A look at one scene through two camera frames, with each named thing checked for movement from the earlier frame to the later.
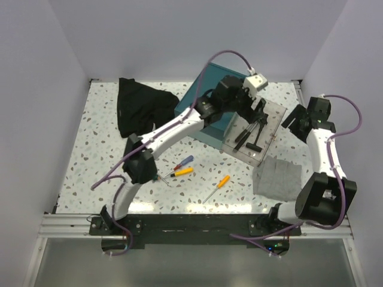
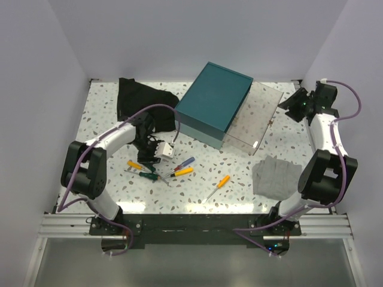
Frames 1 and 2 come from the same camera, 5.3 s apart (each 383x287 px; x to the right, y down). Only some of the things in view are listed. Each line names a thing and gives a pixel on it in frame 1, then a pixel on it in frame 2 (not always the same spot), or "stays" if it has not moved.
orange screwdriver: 223,182 stays
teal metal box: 216,133 stays
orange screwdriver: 181,172 stays
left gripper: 251,115 to 149,158
